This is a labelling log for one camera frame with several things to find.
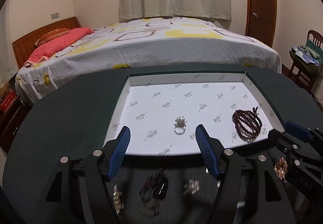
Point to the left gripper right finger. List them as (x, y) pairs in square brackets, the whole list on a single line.
[(266, 200)]

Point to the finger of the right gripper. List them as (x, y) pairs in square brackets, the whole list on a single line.
[(305, 152), (297, 131)]

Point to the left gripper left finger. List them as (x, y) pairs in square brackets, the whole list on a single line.
[(61, 202)]

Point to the silver pearl flower brooch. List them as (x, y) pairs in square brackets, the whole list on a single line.
[(191, 187)]

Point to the wooden chair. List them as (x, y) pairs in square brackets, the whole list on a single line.
[(305, 72)]

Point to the dark green table cloth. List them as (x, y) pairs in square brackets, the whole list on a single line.
[(73, 120)]

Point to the pile of clothes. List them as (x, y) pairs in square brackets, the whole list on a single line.
[(309, 54)]

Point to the dark green tray box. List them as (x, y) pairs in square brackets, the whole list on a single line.
[(162, 111)]

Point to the red box on nightstand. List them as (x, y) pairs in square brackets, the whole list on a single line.
[(8, 101)]

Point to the brown wooden door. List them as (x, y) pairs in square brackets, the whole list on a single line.
[(261, 20)]

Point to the pink pillow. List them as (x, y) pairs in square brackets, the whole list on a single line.
[(51, 47)]

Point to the wooden headboard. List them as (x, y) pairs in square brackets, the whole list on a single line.
[(24, 46)]

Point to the orange cushion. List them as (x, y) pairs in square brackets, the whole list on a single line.
[(51, 35)]

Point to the bed with patterned sheet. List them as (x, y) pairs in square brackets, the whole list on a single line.
[(143, 43)]

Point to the wall power socket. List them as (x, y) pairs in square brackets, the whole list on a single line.
[(55, 15)]

